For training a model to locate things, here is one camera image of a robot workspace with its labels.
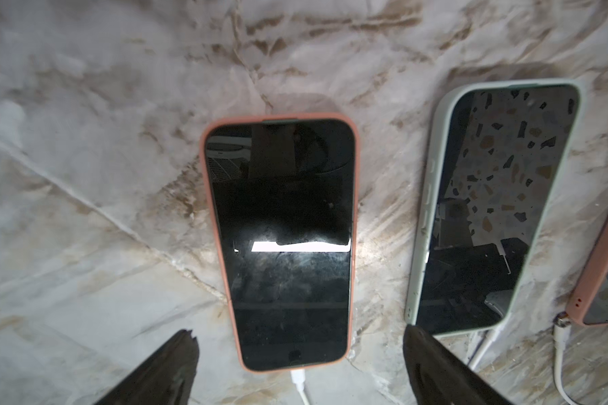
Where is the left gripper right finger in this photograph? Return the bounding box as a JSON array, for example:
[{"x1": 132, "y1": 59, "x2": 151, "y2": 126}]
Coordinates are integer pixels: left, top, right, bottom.
[{"x1": 402, "y1": 325, "x2": 511, "y2": 405}]

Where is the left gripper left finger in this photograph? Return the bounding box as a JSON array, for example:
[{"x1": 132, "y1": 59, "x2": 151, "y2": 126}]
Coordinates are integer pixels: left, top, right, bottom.
[{"x1": 97, "y1": 329, "x2": 199, "y2": 404}]

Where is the white cable of phone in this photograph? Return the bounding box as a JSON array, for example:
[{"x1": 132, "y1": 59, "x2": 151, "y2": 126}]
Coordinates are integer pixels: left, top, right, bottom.
[
  {"x1": 289, "y1": 368, "x2": 312, "y2": 405},
  {"x1": 465, "y1": 323, "x2": 508, "y2": 371},
  {"x1": 551, "y1": 312, "x2": 584, "y2": 405}
]

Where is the phone pink case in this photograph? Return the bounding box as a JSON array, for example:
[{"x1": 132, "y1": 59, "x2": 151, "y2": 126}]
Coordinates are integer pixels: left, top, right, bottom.
[
  {"x1": 200, "y1": 112, "x2": 360, "y2": 373},
  {"x1": 566, "y1": 219, "x2": 608, "y2": 327}
]

